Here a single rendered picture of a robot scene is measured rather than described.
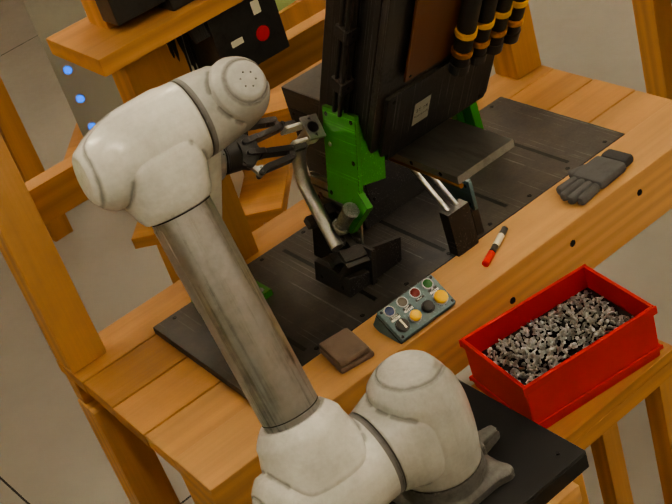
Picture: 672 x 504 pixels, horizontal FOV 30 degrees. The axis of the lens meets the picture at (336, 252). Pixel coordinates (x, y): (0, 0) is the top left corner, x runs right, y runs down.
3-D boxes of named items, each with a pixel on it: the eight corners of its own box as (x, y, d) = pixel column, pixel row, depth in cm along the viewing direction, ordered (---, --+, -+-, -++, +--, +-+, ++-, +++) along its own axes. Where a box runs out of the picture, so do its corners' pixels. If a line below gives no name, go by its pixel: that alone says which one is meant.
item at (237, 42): (291, 46, 272) (271, -17, 264) (229, 83, 266) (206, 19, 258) (260, 37, 281) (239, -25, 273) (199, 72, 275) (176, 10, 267)
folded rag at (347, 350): (319, 353, 256) (315, 341, 254) (352, 334, 258) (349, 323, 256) (342, 375, 248) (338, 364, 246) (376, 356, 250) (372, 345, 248)
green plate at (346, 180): (390, 201, 267) (386, 106, 258) (359, 212, 263) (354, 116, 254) (358, 187, 276) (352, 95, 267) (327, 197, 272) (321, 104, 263)
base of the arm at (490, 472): (534, 460, 216) (528, 436, 213) (442, 539, 207) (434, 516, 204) (462, 419, 229) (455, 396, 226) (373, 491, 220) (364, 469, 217)
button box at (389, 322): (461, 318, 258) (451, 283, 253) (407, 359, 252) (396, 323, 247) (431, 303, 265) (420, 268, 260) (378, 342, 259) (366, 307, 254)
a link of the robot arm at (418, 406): (503, 455, 211) (475, 356, 199) (419, 517, 204) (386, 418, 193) (444, 413, 223) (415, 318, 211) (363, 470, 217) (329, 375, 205)
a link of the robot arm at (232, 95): (228, 60, 204) (157, 98, 199) (255, 23, 187) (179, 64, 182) (270, 128, 205) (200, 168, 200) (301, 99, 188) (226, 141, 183)
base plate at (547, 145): (626, 140, 293) (624, 132, 292) (257, 407, 250) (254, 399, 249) (502, 102, 325) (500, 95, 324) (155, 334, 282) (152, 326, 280)
